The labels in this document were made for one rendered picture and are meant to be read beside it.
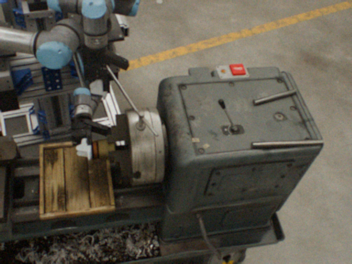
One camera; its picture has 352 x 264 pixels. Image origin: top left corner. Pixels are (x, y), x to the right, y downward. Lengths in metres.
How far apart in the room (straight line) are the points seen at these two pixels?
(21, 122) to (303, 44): 2.64
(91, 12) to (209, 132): 0.60
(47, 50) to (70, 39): 0.10
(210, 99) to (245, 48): 2.29
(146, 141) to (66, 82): 0.79
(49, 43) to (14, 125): 1.41
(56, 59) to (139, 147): 0.45
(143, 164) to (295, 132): 0.60
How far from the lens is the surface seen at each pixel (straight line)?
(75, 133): 1.72
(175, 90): 1.69
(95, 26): 1.40
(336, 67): 4.11
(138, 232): 2.09
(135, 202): 1.83
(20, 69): 2.12
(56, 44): 1.62
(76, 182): 1.86
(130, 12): 1.93
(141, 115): 1.51
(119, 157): 1.65
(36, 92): 2.24
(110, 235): 2.08
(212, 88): 1.73
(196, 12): 4.22
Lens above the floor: 2.49
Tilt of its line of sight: 52 degrees down
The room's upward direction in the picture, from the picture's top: 10 degrees clockwise
